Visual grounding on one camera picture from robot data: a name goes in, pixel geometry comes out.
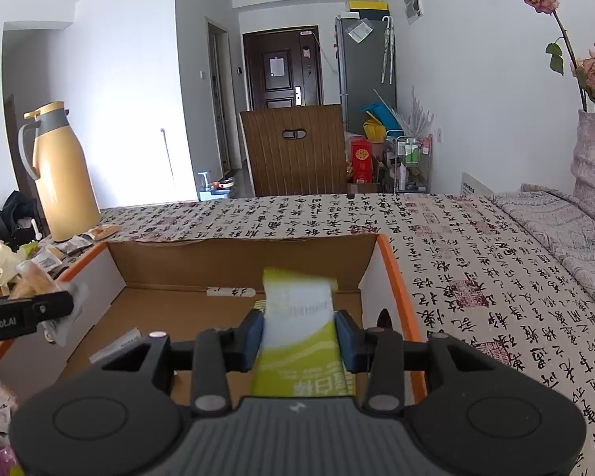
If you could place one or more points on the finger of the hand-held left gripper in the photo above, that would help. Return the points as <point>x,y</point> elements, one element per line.
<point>54,305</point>

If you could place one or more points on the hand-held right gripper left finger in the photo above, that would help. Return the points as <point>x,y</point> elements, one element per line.
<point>250,339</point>

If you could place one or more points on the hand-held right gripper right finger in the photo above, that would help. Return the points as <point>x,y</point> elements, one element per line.
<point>345,341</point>

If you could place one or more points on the bread snack packet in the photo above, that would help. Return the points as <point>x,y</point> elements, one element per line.
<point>34,277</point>

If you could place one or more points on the green and white snack packet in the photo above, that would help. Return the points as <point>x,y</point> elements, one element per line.
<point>297,307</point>

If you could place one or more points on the orange-edged cardboard box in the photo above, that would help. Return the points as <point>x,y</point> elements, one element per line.
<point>178,263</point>

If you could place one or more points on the white brown snack packet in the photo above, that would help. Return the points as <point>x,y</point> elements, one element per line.
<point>47,260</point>

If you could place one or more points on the cream artificial flower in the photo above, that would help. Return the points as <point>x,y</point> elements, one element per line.
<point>0,263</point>

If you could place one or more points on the dark snack packet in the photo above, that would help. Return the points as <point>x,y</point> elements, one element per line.
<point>74,246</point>

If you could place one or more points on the white flat snack packet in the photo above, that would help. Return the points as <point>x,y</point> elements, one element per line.
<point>116,344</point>

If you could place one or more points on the orange pastry packet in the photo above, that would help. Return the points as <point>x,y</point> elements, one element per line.
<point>101,232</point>

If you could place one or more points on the black bag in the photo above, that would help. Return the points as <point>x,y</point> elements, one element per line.
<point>15,213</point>

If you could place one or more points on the yellow thermos jug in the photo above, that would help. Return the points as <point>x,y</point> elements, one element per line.
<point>64,183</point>

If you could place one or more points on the small blue appliance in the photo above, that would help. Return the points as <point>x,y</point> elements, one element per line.
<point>215,188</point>

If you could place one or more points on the brown wooden chair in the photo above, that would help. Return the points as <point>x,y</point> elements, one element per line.
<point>277,168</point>

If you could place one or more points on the thin white pole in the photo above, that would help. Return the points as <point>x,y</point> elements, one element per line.
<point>167,163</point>

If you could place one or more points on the red gift box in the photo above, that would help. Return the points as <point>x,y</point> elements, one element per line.
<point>362,158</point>

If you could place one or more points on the metal rack cart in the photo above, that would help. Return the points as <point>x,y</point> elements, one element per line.
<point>409,163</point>

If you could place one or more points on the yellow bag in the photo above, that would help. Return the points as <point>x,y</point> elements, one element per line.
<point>374,131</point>

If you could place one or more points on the blue plastic basket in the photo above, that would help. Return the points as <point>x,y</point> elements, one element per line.
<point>377,111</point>

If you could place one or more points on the white feather decoration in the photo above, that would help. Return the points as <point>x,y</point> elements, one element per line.
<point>416,114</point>

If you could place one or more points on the white interior door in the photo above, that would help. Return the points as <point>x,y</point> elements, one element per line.
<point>218,99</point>

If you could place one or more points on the grey patterned cloth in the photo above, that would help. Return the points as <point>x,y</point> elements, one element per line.
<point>565,228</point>

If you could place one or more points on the dark brown entrance door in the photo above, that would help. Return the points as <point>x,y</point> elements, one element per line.
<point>258,84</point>

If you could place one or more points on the grey refrigerator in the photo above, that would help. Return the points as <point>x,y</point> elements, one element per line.
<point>362,74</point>

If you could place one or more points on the white paper sheet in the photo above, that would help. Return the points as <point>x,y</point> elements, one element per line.
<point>276,66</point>

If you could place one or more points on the white folded umbrella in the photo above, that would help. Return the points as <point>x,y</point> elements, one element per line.
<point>387,49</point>

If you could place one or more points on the clear document pouch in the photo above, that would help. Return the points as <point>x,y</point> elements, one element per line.
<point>359,31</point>

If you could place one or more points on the yellow and black box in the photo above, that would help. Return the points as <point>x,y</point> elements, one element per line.
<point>369,6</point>

